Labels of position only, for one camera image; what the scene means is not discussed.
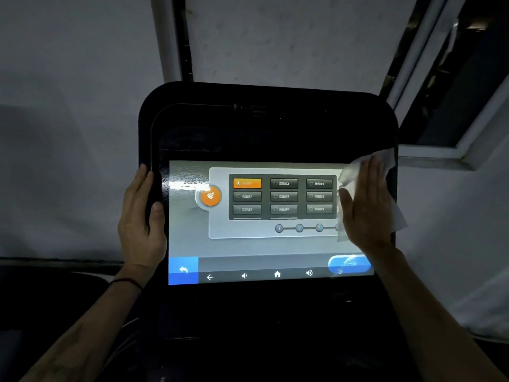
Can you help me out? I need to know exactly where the person's right hand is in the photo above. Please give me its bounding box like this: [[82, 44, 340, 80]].
[[338, 154, 395, 257]]

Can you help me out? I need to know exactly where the person's left hand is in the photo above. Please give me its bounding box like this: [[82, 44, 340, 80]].
[[117, 164, 167, 277]]

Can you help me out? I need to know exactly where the white cleaning wipe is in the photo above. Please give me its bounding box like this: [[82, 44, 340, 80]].
[[337, 149, 407, 243]]

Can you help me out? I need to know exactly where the black touchscreen display unit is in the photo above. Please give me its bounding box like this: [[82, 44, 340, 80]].
[[138, 81, 400, 366]]

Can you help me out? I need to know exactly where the person's right forearm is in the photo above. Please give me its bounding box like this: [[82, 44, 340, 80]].
[[368, 246, 509, 382]]

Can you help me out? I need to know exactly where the person's left forearm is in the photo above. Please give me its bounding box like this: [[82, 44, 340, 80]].
[[19, 266, 156, 382]]

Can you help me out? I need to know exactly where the black wrist band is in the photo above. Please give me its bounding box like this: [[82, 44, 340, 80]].
[[109, 277, 144, 292]]

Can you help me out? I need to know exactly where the white window frame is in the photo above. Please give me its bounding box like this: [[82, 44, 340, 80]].
[[385, 0, 509, 172]]

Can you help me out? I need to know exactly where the white wall trim strip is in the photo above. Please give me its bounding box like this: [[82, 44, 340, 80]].
[[150, 0, 184, 83]]

